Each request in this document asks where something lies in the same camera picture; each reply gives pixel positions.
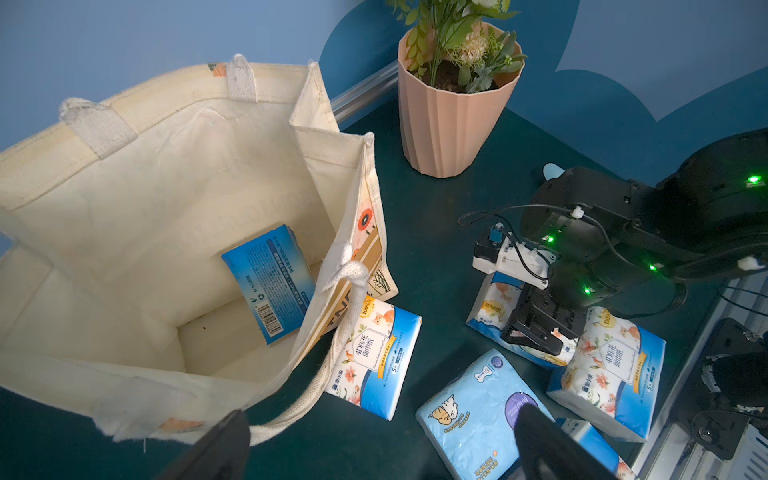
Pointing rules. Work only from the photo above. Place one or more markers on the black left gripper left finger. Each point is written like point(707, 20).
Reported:
point(221, 453)

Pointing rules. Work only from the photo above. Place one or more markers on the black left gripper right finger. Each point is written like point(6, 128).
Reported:
point(546, 452)

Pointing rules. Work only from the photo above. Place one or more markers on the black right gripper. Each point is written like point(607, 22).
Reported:
point(577, 285)

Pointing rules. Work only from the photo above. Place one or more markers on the floral tissue pack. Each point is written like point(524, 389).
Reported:
point(372, 366)
point(613, 378)
point(494, 314)
point(588, 437)

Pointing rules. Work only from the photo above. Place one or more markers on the floral tissue pack bottom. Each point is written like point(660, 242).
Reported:
point(613, 378)

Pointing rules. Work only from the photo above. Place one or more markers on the cream floral canvas bag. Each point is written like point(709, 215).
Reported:
point(116, 302)

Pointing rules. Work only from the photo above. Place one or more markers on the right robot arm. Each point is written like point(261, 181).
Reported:
point(707, 220)

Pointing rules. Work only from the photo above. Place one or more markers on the blue cat tissue pack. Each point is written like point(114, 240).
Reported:
point(471, 421)

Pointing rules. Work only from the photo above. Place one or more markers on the light blue garden trowel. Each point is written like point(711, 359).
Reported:
point(552, 171)

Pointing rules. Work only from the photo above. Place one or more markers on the pink ribbed flower pot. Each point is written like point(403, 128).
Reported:
point(442, 132)

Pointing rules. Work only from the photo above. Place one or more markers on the white flower plant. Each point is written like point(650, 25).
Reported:
point(449, 46)

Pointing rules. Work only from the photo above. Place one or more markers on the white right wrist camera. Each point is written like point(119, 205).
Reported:
point(499, 252)

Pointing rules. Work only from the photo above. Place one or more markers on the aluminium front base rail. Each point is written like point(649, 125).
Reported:
point(713, 424)

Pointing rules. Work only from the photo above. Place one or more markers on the aluminium back frame rail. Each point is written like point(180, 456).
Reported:
point(367, 93)

